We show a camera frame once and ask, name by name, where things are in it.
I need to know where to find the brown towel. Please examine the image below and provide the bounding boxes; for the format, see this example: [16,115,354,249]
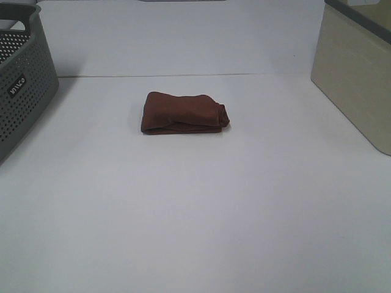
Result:
[141,92,230,135]

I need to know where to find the beige storage box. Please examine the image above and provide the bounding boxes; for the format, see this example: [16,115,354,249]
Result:
[310,1,390,154]

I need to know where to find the grey perforated plastic basket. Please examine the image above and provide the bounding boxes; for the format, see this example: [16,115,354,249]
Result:
[1,2,59,160]

